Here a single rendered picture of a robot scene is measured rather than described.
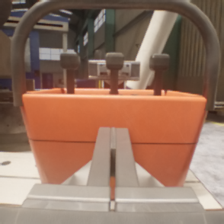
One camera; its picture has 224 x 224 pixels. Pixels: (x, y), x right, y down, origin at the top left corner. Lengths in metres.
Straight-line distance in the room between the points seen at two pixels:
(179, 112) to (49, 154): 0.14
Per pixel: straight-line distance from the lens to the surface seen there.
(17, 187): 0.26
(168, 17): 0.69
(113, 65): 0.20
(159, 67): 0.21
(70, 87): 0.21
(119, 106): 0.15
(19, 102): 0.17
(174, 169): 0.19
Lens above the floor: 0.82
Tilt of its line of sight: 10 degrees down
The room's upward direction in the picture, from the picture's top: 1 degrees clockwise
